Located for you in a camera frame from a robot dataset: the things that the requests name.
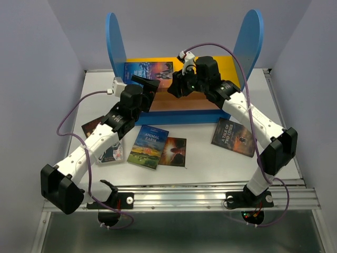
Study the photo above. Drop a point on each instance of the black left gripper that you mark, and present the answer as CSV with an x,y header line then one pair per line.
x,y
151,85

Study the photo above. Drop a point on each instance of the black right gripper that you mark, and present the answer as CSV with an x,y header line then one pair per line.
x,y
178,83

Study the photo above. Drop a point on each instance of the Jane Eyre book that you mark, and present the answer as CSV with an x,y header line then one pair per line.
x,y
161,71

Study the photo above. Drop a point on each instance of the Animal Farm book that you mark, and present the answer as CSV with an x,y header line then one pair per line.
x,y
148,147

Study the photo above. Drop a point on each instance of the Three Days to See book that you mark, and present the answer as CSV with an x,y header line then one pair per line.
x,y
174,153

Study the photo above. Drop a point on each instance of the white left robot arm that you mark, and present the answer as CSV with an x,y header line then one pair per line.
x,y
61,184

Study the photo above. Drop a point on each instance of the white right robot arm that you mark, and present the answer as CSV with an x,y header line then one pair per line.
x,y
279,144

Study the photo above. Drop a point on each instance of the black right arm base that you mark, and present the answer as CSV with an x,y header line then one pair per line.
x,y
253,206

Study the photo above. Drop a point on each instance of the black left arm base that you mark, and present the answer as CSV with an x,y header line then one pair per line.
x,y
114,202

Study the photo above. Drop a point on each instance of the blue yellow wooden bookshelf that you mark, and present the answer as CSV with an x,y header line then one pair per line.
x,y
194,108

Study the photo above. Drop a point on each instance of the A Tale of Two Cities book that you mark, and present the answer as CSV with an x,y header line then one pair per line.
x,y
234,137

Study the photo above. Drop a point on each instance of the dark red book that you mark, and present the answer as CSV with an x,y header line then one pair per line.
x,y
89,127

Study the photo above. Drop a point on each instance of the Little Women floral book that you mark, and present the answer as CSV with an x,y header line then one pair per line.
x,y
113,154

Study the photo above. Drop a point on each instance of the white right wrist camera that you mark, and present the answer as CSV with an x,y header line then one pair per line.
x,y
187,58

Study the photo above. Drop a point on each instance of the aluminium mounting rail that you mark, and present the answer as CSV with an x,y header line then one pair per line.
x,y
208,197

